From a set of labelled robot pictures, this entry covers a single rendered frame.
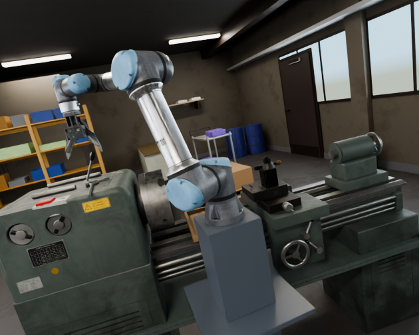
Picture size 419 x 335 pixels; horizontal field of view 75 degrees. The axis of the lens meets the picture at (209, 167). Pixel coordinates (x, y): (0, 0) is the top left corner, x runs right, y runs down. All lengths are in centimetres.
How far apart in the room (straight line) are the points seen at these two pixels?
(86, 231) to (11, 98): 584
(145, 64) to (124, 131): 728
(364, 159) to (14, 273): 187
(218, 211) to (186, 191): 19
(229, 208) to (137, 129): 731
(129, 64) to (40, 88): 604
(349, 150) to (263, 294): 103
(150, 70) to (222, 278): 73
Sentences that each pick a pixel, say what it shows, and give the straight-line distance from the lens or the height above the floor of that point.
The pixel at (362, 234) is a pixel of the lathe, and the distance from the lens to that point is 177.
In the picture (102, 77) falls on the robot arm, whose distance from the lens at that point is 129.
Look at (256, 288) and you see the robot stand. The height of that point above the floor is 84.
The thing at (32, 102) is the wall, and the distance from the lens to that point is 690.
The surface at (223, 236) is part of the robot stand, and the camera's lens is 96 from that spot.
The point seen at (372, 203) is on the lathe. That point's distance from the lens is 185.
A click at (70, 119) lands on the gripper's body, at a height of 157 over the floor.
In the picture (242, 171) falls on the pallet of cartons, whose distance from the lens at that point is 439.
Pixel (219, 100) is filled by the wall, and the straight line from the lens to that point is 873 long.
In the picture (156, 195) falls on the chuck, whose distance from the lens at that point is 137.
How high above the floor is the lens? 151
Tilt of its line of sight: 13 degrees down
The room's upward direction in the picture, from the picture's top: 12 degrees counter-clockwise
